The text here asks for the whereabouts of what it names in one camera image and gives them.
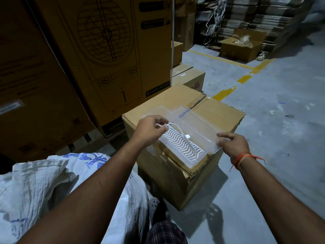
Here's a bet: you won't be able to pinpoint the person's right hand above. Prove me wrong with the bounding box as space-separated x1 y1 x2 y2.
216 132 251 159

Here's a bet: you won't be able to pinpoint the bundle of white wires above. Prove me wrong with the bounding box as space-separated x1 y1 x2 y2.
203 0 229 46

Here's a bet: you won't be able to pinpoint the stack of flattened cardboard sheets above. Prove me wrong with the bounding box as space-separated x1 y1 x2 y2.
197 0 309 52

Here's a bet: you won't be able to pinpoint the person's right forearm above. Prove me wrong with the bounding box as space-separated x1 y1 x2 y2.
237 156 325 244

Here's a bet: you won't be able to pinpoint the large dark cardboard box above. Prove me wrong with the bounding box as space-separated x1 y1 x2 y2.
0 0 96 163

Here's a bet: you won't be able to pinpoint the plaid trouser leg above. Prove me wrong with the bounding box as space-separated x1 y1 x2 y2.
146 220 188 244

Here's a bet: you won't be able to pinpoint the small plain cardboard box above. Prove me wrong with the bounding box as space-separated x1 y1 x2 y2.
173 41 184 68

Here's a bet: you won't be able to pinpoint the clear plastic tray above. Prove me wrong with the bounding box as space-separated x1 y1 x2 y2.
142 106 224 169

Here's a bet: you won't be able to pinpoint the clear plastic bag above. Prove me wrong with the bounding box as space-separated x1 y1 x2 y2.
234 35 254 47

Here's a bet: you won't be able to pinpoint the small pink-print cardboard box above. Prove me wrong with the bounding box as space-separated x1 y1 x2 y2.
171 64 206 93

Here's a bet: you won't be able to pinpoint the orange thread wristband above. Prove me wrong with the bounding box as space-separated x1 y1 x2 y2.
229 152 267 172

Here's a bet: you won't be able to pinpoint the open cardboard box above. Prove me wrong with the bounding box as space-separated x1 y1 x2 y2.
219 28 267 63

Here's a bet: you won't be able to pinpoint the person's left forearm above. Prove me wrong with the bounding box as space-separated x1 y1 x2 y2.
15 140 143 244

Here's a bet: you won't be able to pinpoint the tall fan-print cardboard box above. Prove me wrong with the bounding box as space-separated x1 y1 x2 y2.
32 0 176 138

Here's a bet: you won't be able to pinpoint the white wavy plastic grille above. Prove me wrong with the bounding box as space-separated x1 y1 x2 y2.
159 124 205 162

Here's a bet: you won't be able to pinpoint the white woven sack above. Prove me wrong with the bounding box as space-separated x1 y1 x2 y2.
0 153 149 244

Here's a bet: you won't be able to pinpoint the person's left hand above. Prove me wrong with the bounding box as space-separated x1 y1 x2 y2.
132 115 169 148

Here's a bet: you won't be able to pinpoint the stacked brown cardboard boxes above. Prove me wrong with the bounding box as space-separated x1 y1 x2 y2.
174 0 199 52

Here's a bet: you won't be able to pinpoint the white cable with plug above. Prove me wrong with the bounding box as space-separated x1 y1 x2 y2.
155 122 197 154

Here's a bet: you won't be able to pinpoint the white perforated clog shoe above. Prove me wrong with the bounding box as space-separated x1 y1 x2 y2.
148 198 161 225

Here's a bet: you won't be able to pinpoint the brown taped cardboard box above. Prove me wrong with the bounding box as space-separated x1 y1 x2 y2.
122 84 246 211

